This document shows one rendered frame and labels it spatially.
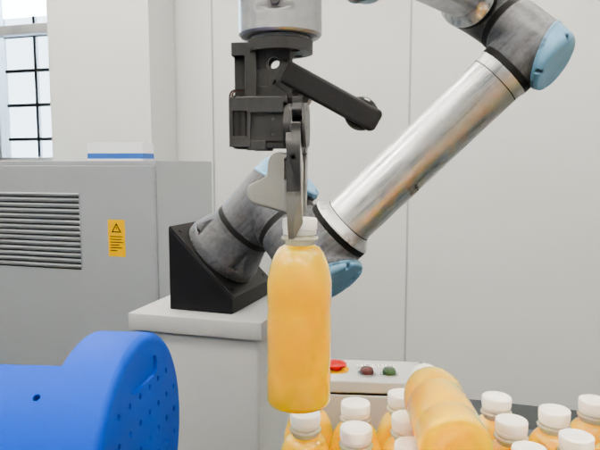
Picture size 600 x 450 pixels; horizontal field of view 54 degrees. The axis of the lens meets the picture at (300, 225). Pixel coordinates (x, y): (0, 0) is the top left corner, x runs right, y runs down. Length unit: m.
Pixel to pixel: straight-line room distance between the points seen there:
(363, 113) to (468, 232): 2.66
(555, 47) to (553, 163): 2.10
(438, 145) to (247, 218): 0.44
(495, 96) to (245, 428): 0.86
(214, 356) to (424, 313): 2.16
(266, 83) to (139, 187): 1.69
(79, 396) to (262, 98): 0.35
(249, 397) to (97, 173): 1.34
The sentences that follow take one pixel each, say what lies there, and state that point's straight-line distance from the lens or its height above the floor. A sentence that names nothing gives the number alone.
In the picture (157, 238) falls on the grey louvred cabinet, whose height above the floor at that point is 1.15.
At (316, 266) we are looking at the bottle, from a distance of 0.64.
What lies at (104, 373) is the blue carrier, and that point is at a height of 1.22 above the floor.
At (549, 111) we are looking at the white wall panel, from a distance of 3.27.
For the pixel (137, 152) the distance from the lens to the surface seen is 2.51.
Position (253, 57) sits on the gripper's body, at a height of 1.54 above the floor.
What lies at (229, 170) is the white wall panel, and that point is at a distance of 3.52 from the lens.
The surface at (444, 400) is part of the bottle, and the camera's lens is 0.66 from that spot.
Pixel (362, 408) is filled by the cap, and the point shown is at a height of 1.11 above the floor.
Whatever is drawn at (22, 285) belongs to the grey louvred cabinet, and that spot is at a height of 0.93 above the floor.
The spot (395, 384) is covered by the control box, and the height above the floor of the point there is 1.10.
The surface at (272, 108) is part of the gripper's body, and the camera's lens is 0.62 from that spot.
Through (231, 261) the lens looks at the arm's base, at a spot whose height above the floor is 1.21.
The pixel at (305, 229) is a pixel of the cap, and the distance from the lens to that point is 0.64.
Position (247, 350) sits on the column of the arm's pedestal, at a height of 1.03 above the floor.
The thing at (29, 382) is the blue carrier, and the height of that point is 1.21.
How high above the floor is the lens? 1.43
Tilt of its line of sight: 6 degrees down
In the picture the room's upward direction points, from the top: straight up
